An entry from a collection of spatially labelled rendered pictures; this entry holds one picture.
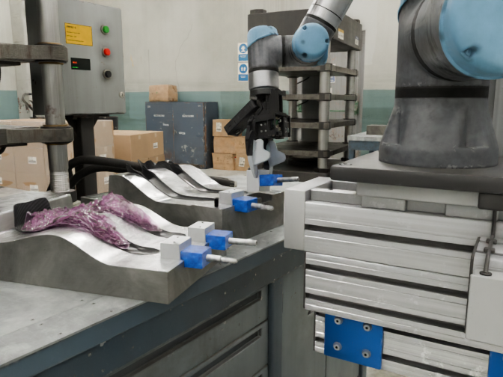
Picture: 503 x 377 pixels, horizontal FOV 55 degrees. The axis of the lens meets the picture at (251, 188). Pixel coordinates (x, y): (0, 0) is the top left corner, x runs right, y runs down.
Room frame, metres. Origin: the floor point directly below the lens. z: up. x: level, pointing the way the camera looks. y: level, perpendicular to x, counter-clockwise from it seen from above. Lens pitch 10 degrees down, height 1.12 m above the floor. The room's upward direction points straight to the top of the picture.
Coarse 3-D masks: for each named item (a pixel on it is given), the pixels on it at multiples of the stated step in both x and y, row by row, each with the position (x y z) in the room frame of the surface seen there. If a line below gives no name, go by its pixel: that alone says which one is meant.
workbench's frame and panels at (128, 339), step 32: (256, 256) 1.00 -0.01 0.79; (288, 256) 1.20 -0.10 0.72; (192, 288) 0.83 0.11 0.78; (224, 288) 0.98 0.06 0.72; (256, 288) 1.08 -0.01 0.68; (288, 288) 1.23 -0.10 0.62; (128, 320) 0.71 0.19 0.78; (160, 320) 0.83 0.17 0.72; (192, 320) 0.90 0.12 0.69; (224, 320) 1.01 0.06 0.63; (256, 320) 1.11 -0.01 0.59; (288, 320) 1.23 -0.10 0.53; (64, 352) 0.61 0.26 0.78; (96, 352) 0.71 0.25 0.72; (128, 352) 0.76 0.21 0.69; (160, 352) 0.86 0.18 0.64; (192, 352) 0.91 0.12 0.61; (224, 352) 1.00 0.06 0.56; (256, 352) 1.10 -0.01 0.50; (288, 352) 1.23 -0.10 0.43
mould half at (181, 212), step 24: (192, 168) 1.38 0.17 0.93; (120, 192) 1.20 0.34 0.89; (144, 192) 1.15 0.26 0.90; (192, 192) 1.23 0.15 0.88; (264, 192) 1.20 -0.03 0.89; (168, 216) 1.10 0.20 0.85; (192, 216) 1.06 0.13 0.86; (216, 216) 1.02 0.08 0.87; (240, 216) 1.06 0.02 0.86; (264, 216) 1.15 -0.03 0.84
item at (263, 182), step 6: (252, 174) 1.15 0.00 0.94; (258, 174) 1.14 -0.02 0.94; (264, 174) 1.14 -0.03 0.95; (270, 174) 1.13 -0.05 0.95; (276, 174) 1.14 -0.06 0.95; (252, 180) 1.15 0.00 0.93; (258, 180) 1.14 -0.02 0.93; (264, 180) 1.14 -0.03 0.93; (270, 180) 1.13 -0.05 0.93; (276, 180) 1.13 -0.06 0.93; (282, 180) 1.13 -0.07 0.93; (288, 180) 1.12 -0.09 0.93; (294, 180) 1.11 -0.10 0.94; (252, 186) 1.15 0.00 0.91; (258, 186) 1.14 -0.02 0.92; (264, 186) 1.16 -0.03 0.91
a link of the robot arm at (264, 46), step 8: (248, 32) 1.22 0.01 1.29; (256, 32) 1.19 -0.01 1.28; (264, 32) 1.19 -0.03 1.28; (272, 32) 1.20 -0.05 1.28; (248, 40) 1.21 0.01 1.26; (256, 40) 1.19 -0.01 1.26; (264, 40) 1.18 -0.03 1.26; (272, 40) 1.19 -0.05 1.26; (280, 40) 1.19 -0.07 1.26; (248, 48) 1.21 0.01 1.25; (256, 48) 1.18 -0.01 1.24; (264, 48) 1.18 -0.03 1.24; (272, 48) 1.18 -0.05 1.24; (280, 48) 1.18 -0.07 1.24; (248, 56) 1.21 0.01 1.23; (256, 56) 1.18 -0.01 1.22; (264, 56) 1.18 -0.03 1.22; (272, 56) 1.18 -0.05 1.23; (280, 56) 1.18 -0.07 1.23; (248, 64) 1.21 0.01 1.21; (256, 64) 1.18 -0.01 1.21; (264, 64) 1.17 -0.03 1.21; (272, 64) 1.18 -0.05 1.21; (280, 64) 1.20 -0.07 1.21
